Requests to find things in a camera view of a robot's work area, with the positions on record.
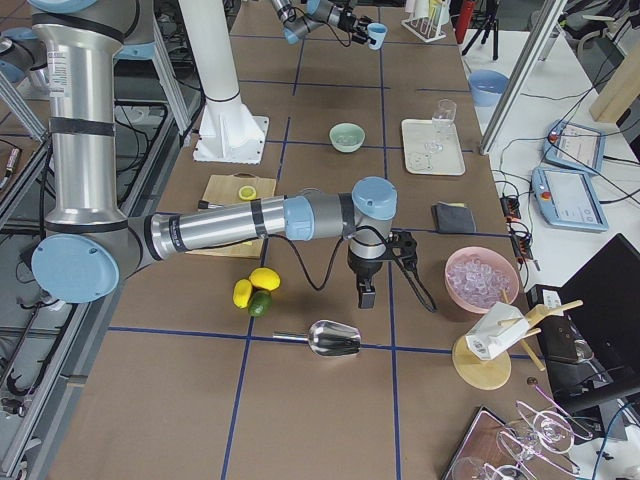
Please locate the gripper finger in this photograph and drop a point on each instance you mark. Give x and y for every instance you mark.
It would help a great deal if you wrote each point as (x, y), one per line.
(370, 296)
(363, 293)
(363, 21)
(360, 37)

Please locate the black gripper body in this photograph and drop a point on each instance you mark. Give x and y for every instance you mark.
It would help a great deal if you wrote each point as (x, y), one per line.
(344, 19)
(363, 268)

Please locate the blue plastic cup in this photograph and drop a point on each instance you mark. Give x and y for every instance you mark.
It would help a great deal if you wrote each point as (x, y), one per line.
(376, 35)

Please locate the metal ice scoop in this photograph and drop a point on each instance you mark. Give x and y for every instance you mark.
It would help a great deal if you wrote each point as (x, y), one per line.
(327, 338)

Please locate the green bowl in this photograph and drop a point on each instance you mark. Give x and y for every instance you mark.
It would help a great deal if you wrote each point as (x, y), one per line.
(347, 137)

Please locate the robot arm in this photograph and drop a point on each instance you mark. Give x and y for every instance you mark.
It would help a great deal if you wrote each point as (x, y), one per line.
(91, 245)
(297, 24)

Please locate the pink bowl with ice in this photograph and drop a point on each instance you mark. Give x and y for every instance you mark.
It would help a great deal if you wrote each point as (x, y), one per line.
(476, 278)

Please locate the blue bowl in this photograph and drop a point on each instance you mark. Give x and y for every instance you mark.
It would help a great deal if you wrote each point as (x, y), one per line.
(487, 87)

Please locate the grey folded cloth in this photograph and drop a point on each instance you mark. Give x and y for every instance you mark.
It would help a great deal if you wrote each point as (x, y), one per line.
(453, 218)

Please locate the yellow lemon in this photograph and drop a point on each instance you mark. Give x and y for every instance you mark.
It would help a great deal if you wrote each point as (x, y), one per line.
(265, 278)
(242, 292)

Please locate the red cylinder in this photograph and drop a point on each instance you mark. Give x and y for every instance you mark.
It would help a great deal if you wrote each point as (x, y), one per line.
(463, 20)

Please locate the green lime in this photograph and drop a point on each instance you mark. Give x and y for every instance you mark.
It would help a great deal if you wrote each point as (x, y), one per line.
(260, 303)

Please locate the wine glass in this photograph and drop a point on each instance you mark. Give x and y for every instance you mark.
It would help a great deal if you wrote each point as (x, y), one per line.
(441, 122)

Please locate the black tripod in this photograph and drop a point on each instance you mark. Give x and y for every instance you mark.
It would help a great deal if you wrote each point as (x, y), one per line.
(490, 26)

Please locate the white bear tray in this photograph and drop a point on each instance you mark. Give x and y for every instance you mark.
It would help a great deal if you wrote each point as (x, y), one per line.
(448, 162)

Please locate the white paper carton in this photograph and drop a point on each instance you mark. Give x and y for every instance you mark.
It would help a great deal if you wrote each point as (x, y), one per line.
(500, 328)

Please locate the half lemon slice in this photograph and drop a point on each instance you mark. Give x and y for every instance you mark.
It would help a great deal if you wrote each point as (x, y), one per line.
(247, 193)

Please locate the wooden stand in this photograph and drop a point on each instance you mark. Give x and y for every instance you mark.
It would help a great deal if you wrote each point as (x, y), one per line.
(493, 374)

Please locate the wooden cutting board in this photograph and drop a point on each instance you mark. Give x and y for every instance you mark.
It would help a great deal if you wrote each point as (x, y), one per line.
(222, 190)

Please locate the near blue teach pendant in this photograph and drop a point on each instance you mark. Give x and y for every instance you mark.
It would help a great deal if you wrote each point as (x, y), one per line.
(567, 199)

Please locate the blue teach pendant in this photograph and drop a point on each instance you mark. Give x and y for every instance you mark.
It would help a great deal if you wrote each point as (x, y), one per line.
(567, 199)
(574, 146)

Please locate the far blue teach pendant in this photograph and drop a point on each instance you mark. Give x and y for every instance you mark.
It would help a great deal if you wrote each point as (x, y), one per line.
(574, 146)

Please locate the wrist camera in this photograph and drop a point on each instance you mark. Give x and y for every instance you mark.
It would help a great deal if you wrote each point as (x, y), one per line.
(349, 4)
(404, 247)

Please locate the white wire cup rack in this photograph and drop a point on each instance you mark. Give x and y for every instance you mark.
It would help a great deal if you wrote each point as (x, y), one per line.
(426, 19)

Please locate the white camera pole base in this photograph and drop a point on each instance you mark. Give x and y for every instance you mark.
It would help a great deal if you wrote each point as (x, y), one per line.
(228, 132)

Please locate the aluminium frame post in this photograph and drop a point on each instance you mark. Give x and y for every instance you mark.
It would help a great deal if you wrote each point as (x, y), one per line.
(549, 15)

